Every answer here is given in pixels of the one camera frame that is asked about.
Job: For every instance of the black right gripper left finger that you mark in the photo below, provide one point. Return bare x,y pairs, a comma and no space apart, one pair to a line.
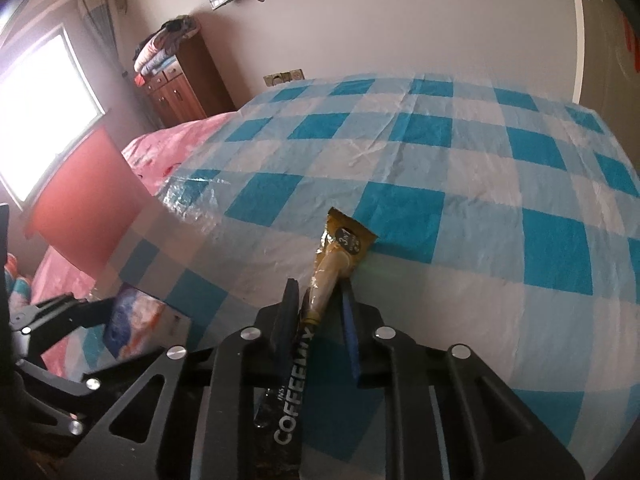
217,413

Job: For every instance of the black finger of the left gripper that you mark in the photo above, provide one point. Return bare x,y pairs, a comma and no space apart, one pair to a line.
38,327

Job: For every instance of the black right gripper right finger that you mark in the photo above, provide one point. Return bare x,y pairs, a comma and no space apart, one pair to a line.
448,415

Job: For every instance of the gold coffeemix sachet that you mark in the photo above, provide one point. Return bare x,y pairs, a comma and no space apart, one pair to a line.
310,319

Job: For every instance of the orange plastic basin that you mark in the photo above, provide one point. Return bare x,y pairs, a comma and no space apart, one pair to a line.
88,204

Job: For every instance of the pink love you bedspread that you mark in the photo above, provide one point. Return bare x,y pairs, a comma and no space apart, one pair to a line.
153,157

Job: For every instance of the blue white checkered tablecloth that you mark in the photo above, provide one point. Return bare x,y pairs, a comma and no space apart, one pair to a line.
506,221

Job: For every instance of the bright window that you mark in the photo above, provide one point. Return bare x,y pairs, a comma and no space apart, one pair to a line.
47,108

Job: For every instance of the brown wooden cabinet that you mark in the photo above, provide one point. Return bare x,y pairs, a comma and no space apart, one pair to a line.
187,86

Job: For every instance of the folded blankets pile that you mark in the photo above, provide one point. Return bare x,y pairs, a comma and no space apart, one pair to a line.
164,43

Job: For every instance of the grey window curtain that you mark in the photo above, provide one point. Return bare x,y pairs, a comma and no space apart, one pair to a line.
98,19

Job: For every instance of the white door with red decal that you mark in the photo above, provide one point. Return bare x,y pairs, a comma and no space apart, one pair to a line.
607,70

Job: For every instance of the wall power socket strip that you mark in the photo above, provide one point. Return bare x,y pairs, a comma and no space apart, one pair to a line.
284,77

